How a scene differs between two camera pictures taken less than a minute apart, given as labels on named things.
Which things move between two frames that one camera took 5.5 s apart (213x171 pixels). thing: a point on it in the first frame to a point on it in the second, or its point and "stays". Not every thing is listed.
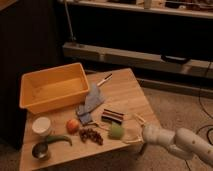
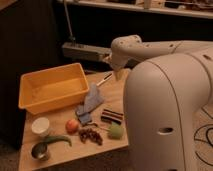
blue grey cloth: [94, 99] stays
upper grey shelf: [197, 8] stays
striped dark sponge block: [112, 116] stays
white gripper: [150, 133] to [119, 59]
